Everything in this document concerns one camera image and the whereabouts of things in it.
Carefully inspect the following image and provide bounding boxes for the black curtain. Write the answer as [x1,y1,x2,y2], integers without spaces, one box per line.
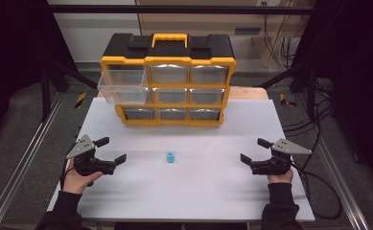
[291,0,373,186]
[0,0,80,148]

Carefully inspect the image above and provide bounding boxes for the hanging black cables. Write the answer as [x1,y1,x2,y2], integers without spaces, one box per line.
[262,0,307,70]

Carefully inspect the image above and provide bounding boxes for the clear plastic drawer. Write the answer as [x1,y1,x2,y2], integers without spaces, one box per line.
[97,69,151,105]

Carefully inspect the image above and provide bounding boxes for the aluminium floor rail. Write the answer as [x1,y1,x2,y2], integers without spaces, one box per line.
[0,91,64,230]
[315,135,371,230]

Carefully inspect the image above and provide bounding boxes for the person's left hand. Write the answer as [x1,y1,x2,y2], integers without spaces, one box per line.
[61,159,105,195]

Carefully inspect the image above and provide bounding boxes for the black horizontal frame bar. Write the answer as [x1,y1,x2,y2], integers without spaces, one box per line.
[48,4,317,15]

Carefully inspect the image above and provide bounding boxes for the person's right hand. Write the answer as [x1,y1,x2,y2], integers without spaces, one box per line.
[268,169,294,185]

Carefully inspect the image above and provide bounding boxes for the yellow black organizer cabinet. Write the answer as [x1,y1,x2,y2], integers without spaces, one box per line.
[99,33,238,127]

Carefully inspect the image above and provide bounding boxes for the black floor cables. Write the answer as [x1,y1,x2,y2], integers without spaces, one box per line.
[282,80,336,138]

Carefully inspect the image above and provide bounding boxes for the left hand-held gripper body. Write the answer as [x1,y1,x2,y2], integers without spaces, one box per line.
[65,134,117,177]

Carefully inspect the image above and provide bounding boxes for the yellow black hazard tape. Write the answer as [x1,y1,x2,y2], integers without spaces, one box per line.
[74,92,88,109]
[279,93,298,108]

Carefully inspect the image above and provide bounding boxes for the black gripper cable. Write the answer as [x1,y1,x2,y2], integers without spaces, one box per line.
[290,161,343,221]
[59,158,77,190]

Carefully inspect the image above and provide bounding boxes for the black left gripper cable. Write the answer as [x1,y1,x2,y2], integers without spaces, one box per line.
[59,158,77,190]

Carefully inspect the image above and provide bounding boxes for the black metal stand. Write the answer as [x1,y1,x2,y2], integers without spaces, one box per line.
[256,59,320,123]
[39,59,100,123]

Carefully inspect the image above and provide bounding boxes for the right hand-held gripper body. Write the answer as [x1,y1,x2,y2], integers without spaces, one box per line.
[249,137,314,176]

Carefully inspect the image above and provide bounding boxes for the rows of transparent drawers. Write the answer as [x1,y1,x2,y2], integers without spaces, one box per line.
[123,64,230,122]

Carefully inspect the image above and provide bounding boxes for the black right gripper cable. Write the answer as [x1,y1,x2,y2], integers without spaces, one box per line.
[290,161,343,221]

